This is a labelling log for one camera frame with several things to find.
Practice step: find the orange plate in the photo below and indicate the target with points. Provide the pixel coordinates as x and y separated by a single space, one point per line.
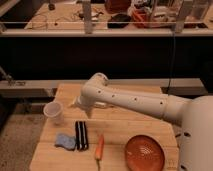
143 153

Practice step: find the red box on bench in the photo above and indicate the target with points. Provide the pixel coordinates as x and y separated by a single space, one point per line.
115 6

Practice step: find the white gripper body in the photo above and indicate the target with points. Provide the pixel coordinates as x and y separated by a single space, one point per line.
84 103

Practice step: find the blue sponge cloth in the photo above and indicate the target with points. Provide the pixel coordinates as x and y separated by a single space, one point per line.
65 141

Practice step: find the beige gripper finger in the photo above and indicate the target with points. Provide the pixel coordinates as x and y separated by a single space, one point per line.
72 105

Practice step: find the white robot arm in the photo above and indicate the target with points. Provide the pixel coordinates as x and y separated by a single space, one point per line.
193 116

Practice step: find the orange carrot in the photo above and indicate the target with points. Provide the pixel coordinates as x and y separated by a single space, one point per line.
99 151

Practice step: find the black striped block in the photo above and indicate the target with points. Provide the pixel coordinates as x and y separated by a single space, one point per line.
81 136

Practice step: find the metal post on bench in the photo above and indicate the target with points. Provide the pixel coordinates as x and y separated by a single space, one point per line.
86 6

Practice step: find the black bag on bench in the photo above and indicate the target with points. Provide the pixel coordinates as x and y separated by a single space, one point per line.
118 21

